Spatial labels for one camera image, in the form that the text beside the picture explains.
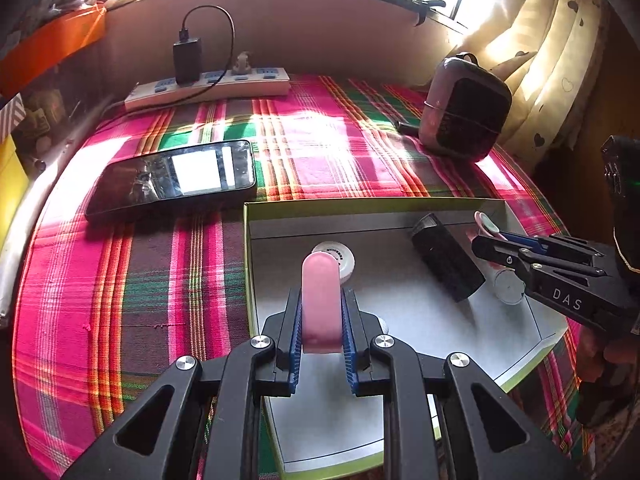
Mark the green white spool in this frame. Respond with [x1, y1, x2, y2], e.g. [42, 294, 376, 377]
[492, 267, 526, 306]

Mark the black window latch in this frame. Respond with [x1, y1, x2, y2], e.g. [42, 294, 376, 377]
[412, 0, 447, 26]

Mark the black smartphone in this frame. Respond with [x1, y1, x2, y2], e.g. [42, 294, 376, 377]
[83, 139, 258, 224]

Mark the heart print curtain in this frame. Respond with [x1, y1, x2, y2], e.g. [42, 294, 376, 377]
[460, 0, 612, 162]

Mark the person's right hand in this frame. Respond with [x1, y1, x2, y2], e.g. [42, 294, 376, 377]
[575, 327, 640, 388]

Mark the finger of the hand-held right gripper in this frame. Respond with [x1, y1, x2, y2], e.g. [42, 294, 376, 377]
[500, 232, 601, 256]
[472, 236, 613, 286]

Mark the small pink fan heater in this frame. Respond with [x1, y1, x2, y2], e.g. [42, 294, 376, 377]
[418, 52, 514, 162]

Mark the pink silicone holder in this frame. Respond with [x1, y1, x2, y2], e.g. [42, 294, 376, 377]
[301, 252, 346, 354]

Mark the black charger cable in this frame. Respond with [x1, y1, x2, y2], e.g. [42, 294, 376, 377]
[180, 6, 236, 102]

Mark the pink green clip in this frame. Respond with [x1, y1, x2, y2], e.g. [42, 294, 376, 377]
[473, 210, 506, 241]

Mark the pink green plaid blanket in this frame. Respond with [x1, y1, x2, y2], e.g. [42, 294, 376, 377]
[10, 74, 601, 480]

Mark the white power strip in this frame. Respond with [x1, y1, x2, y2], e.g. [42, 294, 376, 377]
[123, 66, 291, 113]

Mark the white round case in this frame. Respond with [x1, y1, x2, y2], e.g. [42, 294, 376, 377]
[312, 241, 356, 284]

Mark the shallow green cardboard box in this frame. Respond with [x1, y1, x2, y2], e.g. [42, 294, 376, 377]
[243, 197, 571, 476]

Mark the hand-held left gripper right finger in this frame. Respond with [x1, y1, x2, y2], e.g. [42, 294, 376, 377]
[342, 287, 576, 480]

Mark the black power bank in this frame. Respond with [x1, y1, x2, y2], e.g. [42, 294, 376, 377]
[410, 212, 486, 303]

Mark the orange box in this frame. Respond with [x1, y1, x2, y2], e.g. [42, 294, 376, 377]
[0, 4, 107, 97]

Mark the striped box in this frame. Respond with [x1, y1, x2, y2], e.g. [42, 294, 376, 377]
[0, 94, 26, 137]

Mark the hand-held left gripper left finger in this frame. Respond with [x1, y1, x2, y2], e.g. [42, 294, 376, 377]
[62, 287, 303, 480]

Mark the black charger block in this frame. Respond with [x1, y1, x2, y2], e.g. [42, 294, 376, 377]
[173, 37, 204, 85]

